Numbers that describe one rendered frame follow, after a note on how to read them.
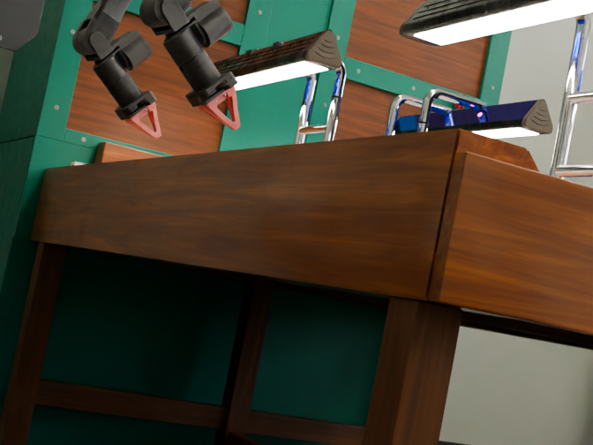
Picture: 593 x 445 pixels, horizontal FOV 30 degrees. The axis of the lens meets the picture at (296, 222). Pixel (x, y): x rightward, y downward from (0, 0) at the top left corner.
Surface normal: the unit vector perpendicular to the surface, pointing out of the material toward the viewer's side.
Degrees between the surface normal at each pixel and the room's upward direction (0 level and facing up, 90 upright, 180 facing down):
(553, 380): 90
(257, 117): 90
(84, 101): 90
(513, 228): 90
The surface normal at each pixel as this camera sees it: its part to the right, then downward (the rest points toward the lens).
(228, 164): -0.88, -0.21
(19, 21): 0.51, 0.04
